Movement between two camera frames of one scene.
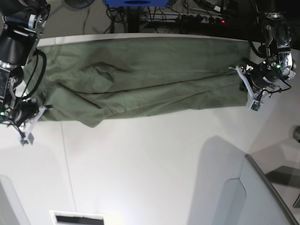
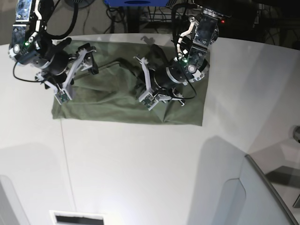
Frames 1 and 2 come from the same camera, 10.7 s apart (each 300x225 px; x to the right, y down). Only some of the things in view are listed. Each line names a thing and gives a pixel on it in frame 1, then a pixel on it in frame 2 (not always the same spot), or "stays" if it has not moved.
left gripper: x=17 y=112 -> x=33 y=47
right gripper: x=277 y=64 -> x=164 y=75
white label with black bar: x=70 y=217 stays
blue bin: x=137 y=3 stays
